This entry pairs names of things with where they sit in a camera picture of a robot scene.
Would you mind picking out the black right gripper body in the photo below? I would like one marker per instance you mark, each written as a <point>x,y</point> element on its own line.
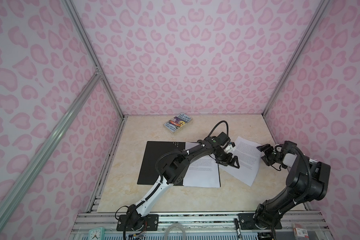
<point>271,157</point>

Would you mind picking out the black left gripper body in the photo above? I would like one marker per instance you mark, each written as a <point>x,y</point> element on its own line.
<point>221,157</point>

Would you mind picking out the printed paper sheet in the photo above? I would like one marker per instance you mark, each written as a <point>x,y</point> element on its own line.
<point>249,158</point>
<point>203,173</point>

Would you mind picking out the white and black folder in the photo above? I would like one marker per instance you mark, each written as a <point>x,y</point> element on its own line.
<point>154,150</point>

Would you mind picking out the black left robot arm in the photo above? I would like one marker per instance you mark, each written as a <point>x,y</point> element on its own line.
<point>172,168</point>

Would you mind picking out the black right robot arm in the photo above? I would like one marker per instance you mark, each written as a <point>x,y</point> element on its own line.
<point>307,180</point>

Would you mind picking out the colourful paperback book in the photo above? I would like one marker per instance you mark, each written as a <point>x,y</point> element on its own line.
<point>178,123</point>

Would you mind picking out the black marker pen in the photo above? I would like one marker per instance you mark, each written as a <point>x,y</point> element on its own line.
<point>237,228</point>

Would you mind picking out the clear box with label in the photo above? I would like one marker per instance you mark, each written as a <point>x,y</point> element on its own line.
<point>300,232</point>

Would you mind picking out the clear plastic tube loop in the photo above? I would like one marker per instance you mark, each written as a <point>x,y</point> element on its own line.
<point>175,228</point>

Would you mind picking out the small teal alarm clock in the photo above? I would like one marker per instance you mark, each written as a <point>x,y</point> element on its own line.
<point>97,234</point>

